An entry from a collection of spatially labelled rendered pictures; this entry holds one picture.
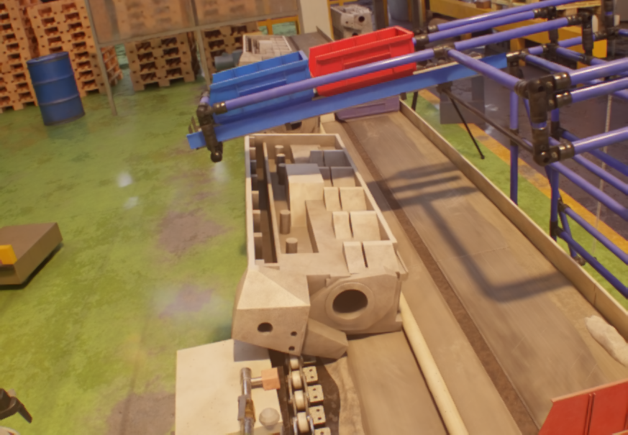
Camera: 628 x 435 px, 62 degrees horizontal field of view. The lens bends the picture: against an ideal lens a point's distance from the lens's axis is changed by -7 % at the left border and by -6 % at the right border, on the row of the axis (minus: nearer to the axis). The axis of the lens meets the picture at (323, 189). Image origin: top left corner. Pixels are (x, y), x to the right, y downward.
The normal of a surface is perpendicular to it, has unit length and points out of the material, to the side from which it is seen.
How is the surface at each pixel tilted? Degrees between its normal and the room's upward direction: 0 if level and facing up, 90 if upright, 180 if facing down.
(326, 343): 90
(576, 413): 88
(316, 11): 90
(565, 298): 1
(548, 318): 0
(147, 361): 0
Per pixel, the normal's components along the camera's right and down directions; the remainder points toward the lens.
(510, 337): -0.13, -0.91
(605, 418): 0.13, 0.36
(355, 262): 0.08, -0.74
